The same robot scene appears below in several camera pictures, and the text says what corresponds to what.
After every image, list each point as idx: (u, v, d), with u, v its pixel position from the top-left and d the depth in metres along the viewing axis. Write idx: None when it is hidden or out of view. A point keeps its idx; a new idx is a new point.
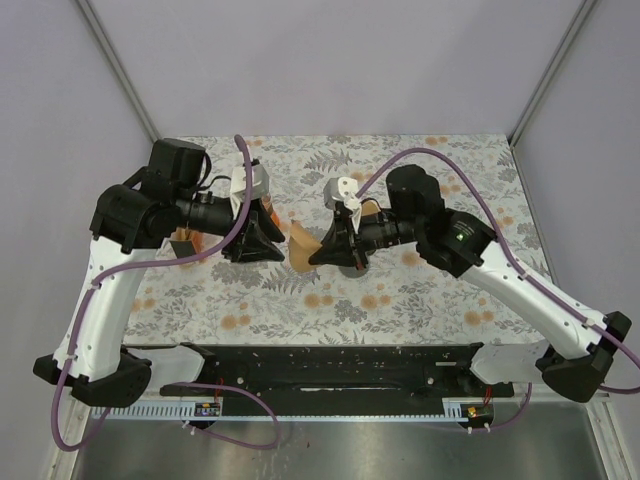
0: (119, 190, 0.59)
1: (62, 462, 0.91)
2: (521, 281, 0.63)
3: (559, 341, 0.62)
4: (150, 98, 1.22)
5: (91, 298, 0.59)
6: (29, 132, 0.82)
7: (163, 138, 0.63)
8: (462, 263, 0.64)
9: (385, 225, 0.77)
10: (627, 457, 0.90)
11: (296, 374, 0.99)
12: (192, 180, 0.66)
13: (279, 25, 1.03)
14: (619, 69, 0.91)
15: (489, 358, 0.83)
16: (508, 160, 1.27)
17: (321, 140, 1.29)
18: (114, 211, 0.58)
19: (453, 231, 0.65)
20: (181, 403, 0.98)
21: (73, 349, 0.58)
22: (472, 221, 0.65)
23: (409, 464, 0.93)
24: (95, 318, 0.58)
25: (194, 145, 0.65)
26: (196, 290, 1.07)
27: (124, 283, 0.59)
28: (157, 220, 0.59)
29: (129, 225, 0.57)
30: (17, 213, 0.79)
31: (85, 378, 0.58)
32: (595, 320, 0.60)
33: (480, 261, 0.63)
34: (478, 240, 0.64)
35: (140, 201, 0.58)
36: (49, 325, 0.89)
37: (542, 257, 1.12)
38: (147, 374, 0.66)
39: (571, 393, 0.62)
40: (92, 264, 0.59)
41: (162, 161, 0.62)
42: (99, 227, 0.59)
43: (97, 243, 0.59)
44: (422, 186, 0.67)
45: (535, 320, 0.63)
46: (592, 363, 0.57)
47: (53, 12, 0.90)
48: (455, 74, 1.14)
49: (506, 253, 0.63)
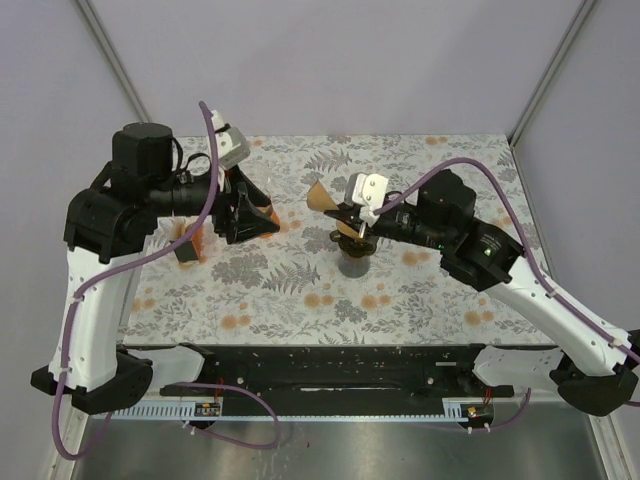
0: (90, 194, 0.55)
1: (62, 462, 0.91)
2: (549, 299, 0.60)
3: (583, 359, 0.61)
4: (149, 97, 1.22)
5: (75, 310, 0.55)
6: (28, 131, 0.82)
7: (122, 127, 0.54)
8: (488, 277, 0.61)
9: (402, 219, 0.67)
10: (626, 457, 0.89)
11: (296, 373, 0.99)
12: (166, 169, 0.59)
13: (279, 24, 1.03)
14: (619, 69, 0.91)
15: (493, 361, 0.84)
16: (508, 160, 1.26)
17: (321, 140, 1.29)
18: (87, 219, 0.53)
19: (479, 245, 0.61)
20: (181, 403, 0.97)
21: (65, 362, 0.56)
22: (499, 234, 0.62)
23: (409, 463, 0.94)
24: (84, 330, 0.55)
25: (159, 128, 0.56)
26: (196, 290, 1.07)
27: (108, 291, 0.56)
28: (134, 225, 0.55)
29: (103, 234, 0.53)
30: (16, 213, 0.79)
31: (83, 389, 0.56)
32: (620, 340, 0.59)
33: (508, 278, 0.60)
34: (503, 253, 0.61)
35: (112, 205, 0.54)
36: (49, 326, 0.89)
37: (542, 256, 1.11)
38: (148, 374, 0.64)
39: (592, 407, 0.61)
40: (71, 276, 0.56)
41: (123, 154, 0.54)
42: (73, 237, 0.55)
43: (73, 255, 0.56)
44: (459, 199, 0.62)
45: (559, 337, 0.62)
46: (620, 382, 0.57)
47: (53, 12, 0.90)
48: (455, 74, 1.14)
49: (535, 269, 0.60)
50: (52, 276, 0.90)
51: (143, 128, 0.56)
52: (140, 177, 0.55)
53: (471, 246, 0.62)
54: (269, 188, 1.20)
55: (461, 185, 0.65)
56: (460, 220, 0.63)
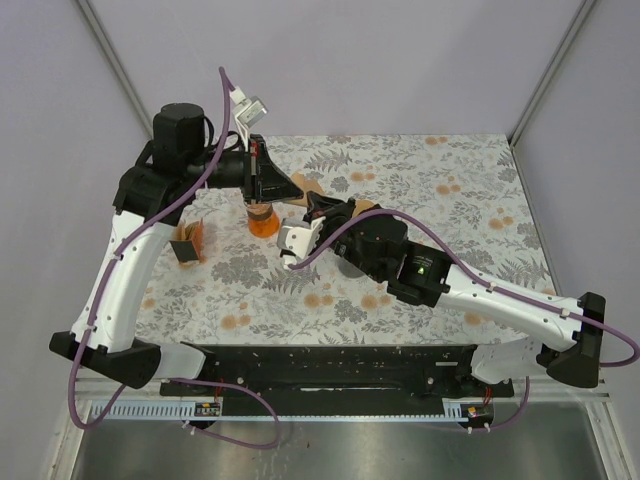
0: (139, 169, 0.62)
1: (62, 462, 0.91)
2: (491, 293, 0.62)
3: (546, 338, 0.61)
4: (150, 97, 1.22)
5: (112, 268, 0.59)
6: (29, 132, 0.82)
7: (160, 110, 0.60)
8: (430, 294, 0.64)
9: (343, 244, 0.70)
10: (627, 457, 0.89)
11: (296, 373, 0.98)
12: (200, 144, 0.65)
13: (279, 23, 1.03)
14: (620, 68, 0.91)
15: (487, 360, 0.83)
16: (508, 160, 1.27)
17: (321, 140, 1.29)
18: (137, 191, 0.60)
19: (414, 266, 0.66)
20: (181, 403, 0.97)
21: (92, 320, 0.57)
22: (429, 252, 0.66)
23: (409, 464, 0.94)
24: (116, 288, 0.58)
25: (192, 109, 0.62)
26: (195, 290, 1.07)
27: (144, 255, 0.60)
28: (178, 196, 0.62)
29: (153, 200, 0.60)
30: (17, 214, 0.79)
31: (103, 349, 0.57)
32: (570, 308, 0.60)
33: (446, 288, 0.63)
34: (441, 270, 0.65)
35: (160, 180, 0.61)
36: (49, 326, 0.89)
37: (542, 256, 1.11)
38: (157, 354, 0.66)
39: (580, 381, 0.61)
40: (113, 238, 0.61)
41: (162, 132, 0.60)
42: (122, 202, 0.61)
43: (119, 218, 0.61)
44: (391, 233, 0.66)
45: (517, 325, 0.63)
46: (584, 350, 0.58)
47: (53, 12, 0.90)
48: (455, 73, 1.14)
49: (467, 272, 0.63)
50: (53, 275, 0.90)
51: (178, 109, 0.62)
52: (180, 154, 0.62)
53: (409, 270, 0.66)
54: None
55: (391, 218, 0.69)
56: (394, 250, 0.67)
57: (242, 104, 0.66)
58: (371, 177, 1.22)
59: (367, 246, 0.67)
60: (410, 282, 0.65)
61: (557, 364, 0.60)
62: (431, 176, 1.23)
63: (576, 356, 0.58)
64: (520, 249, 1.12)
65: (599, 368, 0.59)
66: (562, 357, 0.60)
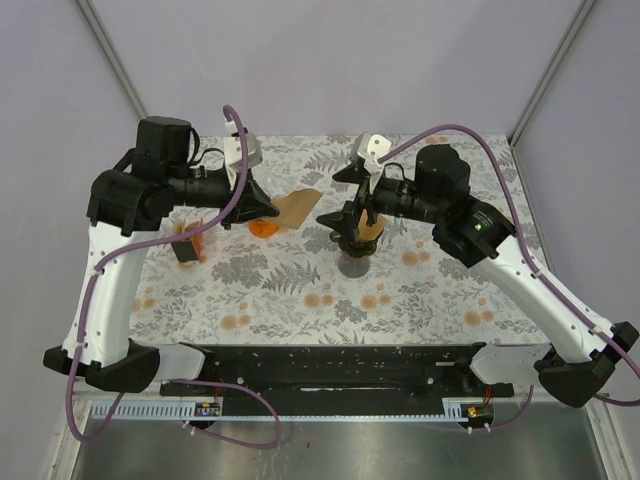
0: (114, 174, 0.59)
1: (62, 462, 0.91)
2: (534, 279, 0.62)
3: (563, 345, 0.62)
4: (149, 97, 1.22)
5: (95, 284, 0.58)
6: (28, 132, 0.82)
7: (146, 118, 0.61)
8: (476, 251, 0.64)
9: (402, 193, 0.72)
10: (627, 457, 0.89)
11: (296, 373, 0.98)
12: (182, 157, 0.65)
13: (279, 23, 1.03)
14: (620, 67, 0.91)
15: (490, 356, 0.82)
16: (508, 160, 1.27)
17: (321, 140, 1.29)
18: (111, 195, 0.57)
19: (471, 220, 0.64)
20: (181, 403, 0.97)
21: (82, 337, 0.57)
22: (492, 214, 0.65)
23: (409, 464, 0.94)
24: (102, 304, 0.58)
25: (178, 121, 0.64)
26: (196, 290, 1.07)
27: (126, 268, 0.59)
28: (155, 201, 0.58)
29: (127, 207, 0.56)
30: (16, 213, 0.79)
31: (98, 364, 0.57)
32: (602, 328, 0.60)
33: (495, 254, 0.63)
34: (495, 233, 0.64)
35: (135, 184, 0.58)
36: (50, 325, 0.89)
37: (542, 256, 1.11)
38: (155, 359, 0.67)
39: (567, 397, 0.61)
40: (92, 251, 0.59)
41: (148, 137, 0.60)
42: (96, 212, 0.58)
43: (95, 230, 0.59)
44: (455, 171, 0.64)
45: (542, 321, 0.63)
46: (593, 369, 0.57)
47: (53, 12, 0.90)
48: (455, 73, 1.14)
49: (522, 248, 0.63)
50: (54, 275, 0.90)
51: (165, 119, 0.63)
52: (162, 160, 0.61)
53: (464, 221, 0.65)
54: (270, 188, 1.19)
55: (457, 158, 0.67)
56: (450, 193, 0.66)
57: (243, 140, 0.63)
58: None
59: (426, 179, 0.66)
60: (461, 232, 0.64)
61: (557, 373, 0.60)
62: None
63: (584, 370, 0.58)
64: None
65: (595, 391, 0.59)
66: (567, 368, 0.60)
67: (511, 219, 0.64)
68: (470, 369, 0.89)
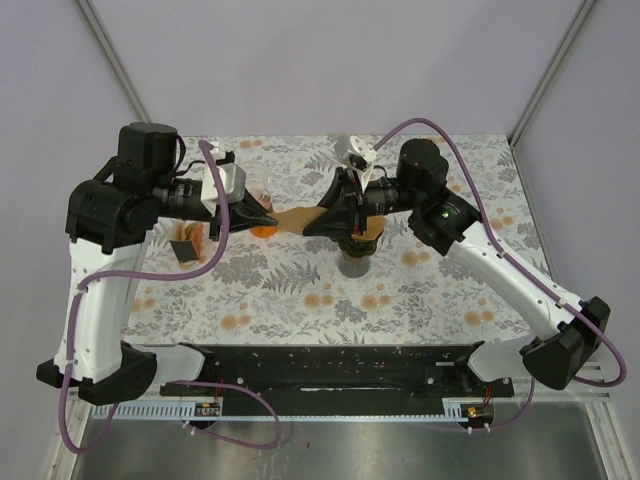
0: (93, 186, 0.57)
1: (61, 462, 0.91)
2: (500, 259, 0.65)
3: (536, 322, 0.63)
4: (150, 98, 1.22)
5: (80, 303, 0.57)
6: (28, 133, 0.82)
7: (128, 125, 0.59)
8: (445, 240, 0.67)
9: (388, 190, 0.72)
10: (627, 457, 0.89)
11: (296, 373, 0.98)
12: (168, 165, 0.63)
13: (278, 24, 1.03)
14: (620, 68, 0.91)
15: (485, 352, 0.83)
16: (508, 160, 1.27)
17: (321, 140, 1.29)
18: (88, 210, 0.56)
19: (441, 209, 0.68)
20: (181, 403, 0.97)
21: (71, 354, 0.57)
22: (462, 204, 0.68)
23: (409, 464, 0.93)
24: (87, 322, 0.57)
25: (163, 127, 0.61)
26: (195, 290, 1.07)
27: (111, 285, 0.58)
28: (136, 214, 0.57)
29: (106, 223, 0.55)
30: (16, 212, 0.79)
31: (90, 381, 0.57)
32: (568, 300, 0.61)
33: (461, 237, 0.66)
34: (462, 220, 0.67)
35: (114, 197, 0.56)
36: (49, 326, 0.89)
37: (542, 257, 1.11)
38: (153, 365, 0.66)
39: (549, 379, 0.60)
40: (75, 268, 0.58)
41: (129, 145, 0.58)
42: (75, 229, 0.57)
43: (76, 247, 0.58)
44: (432, 163, 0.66)
45: (514, 301, 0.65)
46: (562, 339, 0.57)
47: (54, 13, 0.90)
48: (455, 74, 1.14)
49: (488, 232, 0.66)
50: (54, 275, 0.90)
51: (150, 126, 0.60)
52: (145, 170, 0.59)
53: (434, 210, 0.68)
54: (270, 188, 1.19)
55: (438, 151, 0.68)
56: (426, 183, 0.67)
57: (228, 172, 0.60)
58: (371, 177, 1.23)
59: (407, 169, 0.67)
60: (433, 221, 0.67)
61: (536, 352, 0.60)
62: None
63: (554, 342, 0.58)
64: (520, 248, 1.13)
65: (572, 366, 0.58)
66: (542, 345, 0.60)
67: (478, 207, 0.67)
68: (468, 367, 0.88)
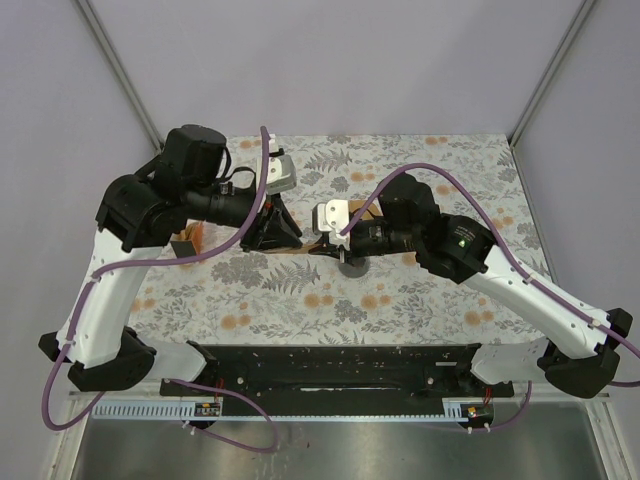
0: (133, 183, 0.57)
1: (62, 462, 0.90)
2: (525, 285, 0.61)
3: (567, 343, 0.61)
4: (150, 97, 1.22)
5: (90, 289, 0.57)
6: (28, 132, 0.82)
7: (180, 128, 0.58)
8: (464, 269, 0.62)
9: (378, 232, 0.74)
10: (626, 457, 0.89)
11: (296, 373, 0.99)
12: (208, 176, 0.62)
13: (278, 23, 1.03)
14: (622, 65, 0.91)
15: (489, 358, 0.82)
16: (508, 160, 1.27)
17: (321, 140, 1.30)
18: (120, 205, 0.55)
19: (454, 238, 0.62)
20: (181, 403, 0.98)
21: (71, 334, 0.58)
22: (472, 226, 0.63)
23: (410, 464, 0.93)
24: (92, 309, 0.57)
25: (214, 136, 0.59)
26: (195, 290, 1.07)
27: (123, 279, 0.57)
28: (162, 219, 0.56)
29: (131, 224, 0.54)
30: (15, 213, 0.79)
31: (81, 365, 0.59)
32: (600, 320, 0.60)
33: (484, 267, 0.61)
34: (478, 246, 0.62)
35: (146, 199, 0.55)
36: (48, 326, 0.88)
37: (542, 256, 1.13)
38: (148, 362, 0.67)
39: (575, 389, 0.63)
40: (94, 256, 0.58)
41: (176, 150, 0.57)
42: (104, 219, 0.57)
43: (100, 237, 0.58)
44: (414, 193, 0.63)
45: (539, 323, 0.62)
46: (602, 362, 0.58)
47: (53, 10, 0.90)
48: (456, 72, 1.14)
49: (509, 257, 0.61)
50: (53, 274, 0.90)
51: (202, 133, 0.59)
52: (183, 176, 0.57)
53: (446, 241, 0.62)
54: None
55: (412, 177, 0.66)
56: (417, 213, 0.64)
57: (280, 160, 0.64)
58: (371, 177, 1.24)
59: (390, 205, 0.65)
60: (446, 251, 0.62)
61: (567, 370, 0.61)
62: (431, 176, 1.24)
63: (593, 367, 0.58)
64: (520, 249, 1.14)
65: (607, 381, 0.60)
66: (571, 364, 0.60)
67: (490, 229, 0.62)
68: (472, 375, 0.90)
